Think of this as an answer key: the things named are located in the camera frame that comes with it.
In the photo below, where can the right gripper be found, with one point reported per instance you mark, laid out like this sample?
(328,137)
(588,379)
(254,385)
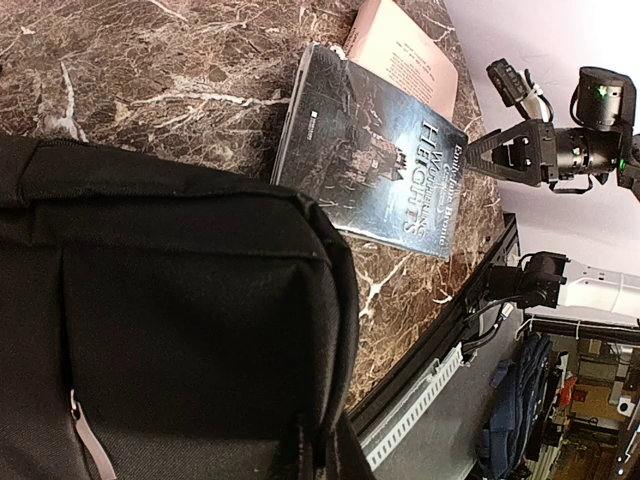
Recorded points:
(569,160)

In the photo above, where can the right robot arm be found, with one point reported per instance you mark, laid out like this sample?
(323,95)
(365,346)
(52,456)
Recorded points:
(552,279)

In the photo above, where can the black student bag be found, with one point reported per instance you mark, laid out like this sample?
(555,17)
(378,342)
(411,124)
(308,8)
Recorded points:
(167,321)

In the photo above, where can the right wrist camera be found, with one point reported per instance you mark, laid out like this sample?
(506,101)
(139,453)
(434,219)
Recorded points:
(603,99)

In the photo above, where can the dark blue book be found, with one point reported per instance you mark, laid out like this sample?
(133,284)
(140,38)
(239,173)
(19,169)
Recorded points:
(382,165)

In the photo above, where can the black front rail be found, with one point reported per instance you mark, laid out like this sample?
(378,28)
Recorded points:
(412,312)

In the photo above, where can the blue backpack in background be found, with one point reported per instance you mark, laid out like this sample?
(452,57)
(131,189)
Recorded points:
(520,383)

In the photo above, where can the pink book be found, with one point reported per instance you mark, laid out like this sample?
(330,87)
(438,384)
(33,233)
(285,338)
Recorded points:
(387,42)

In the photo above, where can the white slotted cable duct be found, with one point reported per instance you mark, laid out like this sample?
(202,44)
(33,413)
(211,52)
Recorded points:
(399,419)

